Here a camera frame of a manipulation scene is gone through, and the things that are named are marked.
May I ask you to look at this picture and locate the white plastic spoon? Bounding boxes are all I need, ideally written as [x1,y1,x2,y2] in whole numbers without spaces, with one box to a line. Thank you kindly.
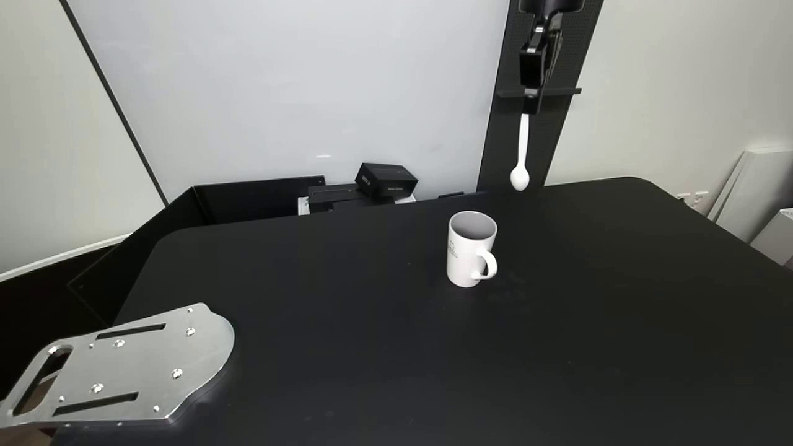
[511,113,530,190]

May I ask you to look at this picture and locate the grey metal mounting plate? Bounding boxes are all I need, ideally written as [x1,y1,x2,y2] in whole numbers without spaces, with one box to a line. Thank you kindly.
[0,302,235,430]

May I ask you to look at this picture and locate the small black box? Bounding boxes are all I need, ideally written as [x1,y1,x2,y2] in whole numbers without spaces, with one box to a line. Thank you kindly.
[355,164,420,201]

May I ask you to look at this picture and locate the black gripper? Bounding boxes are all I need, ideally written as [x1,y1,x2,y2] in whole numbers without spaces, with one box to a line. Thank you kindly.
[520,0,583,113]

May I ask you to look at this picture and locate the white ceramic mug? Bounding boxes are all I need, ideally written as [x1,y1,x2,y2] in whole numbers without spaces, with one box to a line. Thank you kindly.
[447,211,499,288]

